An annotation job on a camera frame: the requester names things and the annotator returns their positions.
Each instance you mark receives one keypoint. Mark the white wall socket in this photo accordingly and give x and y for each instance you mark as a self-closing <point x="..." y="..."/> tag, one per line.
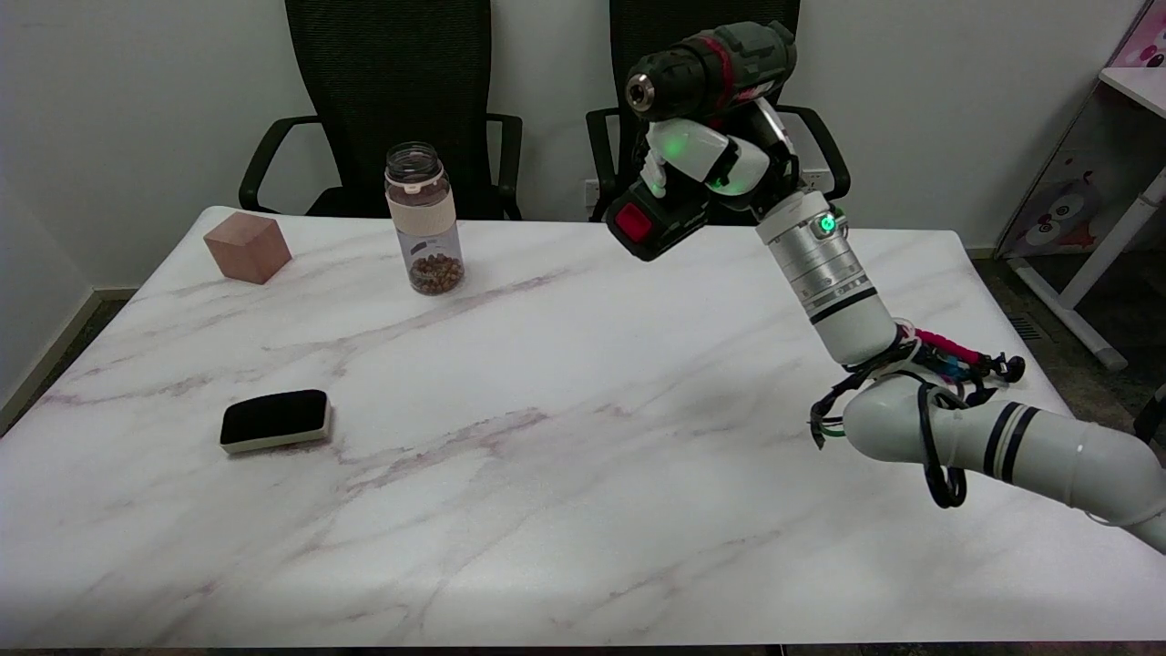
<point x="592" y="193"/>
<point x="817" y="180"/>

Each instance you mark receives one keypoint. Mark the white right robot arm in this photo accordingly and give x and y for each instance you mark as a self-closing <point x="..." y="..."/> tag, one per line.
<point x="838" y="292"/>

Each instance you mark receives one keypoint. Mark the black whiteboard eraser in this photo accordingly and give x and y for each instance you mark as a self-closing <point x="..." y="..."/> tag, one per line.
<point x="273" y="417"/>

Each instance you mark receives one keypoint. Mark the clear bottle with nuts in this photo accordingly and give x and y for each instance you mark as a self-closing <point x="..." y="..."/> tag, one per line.
<point x="426" y="214"/>

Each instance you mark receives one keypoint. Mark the green red power screwdriver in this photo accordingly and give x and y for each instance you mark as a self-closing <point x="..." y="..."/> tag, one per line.
<point x="729" y="55"/>

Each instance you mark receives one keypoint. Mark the black mesh office chair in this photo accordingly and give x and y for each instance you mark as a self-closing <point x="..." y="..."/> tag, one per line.
<point x="392" y="73"/>
<point x="656" y="23"/>

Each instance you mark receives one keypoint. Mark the red flexible mini tripod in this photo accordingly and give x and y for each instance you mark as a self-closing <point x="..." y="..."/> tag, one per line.
<point x="947" y="345"/>

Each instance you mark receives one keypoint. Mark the white desk with cartoon panel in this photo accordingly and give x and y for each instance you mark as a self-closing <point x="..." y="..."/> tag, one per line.
<point x="1093" y="182"/>

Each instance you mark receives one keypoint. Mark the pink cube block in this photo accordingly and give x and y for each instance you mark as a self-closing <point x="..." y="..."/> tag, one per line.
<point x="244" y="248"/>

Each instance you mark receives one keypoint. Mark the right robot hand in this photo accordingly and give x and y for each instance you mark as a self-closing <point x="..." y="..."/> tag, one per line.
<point x="701" y="153"/>

